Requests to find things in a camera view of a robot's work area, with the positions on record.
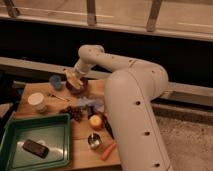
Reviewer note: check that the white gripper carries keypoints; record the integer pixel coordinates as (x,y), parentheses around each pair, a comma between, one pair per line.
(81,69)

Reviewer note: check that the yellow banana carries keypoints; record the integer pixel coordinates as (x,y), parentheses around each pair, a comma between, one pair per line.
(73,79)

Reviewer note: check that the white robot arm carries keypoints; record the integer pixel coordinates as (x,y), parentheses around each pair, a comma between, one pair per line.
(128,93)

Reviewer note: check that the purple bowl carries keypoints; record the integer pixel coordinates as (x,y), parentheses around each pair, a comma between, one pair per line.
(75,91)

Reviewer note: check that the small blue cup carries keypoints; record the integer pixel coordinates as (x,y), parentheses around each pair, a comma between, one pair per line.
(55,81)

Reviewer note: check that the blue crumpled cloth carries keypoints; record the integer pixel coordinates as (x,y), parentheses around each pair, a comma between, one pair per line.
(97,103)

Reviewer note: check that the metal fork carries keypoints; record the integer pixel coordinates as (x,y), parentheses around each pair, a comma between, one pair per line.
(58,97)

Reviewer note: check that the dark grape bunch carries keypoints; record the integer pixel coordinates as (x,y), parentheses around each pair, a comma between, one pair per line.
(74,112)

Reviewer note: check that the yellow red apple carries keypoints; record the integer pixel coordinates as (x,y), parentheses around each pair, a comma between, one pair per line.
(96,122)

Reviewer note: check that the green plastic tray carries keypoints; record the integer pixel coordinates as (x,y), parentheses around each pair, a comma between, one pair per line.
(53,132)

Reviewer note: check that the small metal cup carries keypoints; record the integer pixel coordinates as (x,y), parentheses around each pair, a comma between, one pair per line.
(94,141)

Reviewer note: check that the wooden cutting board table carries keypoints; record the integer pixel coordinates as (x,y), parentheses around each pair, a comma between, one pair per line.
(82,157)

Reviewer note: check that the orange carrot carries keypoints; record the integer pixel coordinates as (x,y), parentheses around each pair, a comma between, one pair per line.
(108,150)

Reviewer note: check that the dark brown sponge block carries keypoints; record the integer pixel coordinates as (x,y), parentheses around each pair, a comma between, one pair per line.
(35,148)

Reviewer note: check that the black handled knife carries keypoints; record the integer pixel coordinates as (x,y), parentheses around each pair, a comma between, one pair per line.
(107,126)

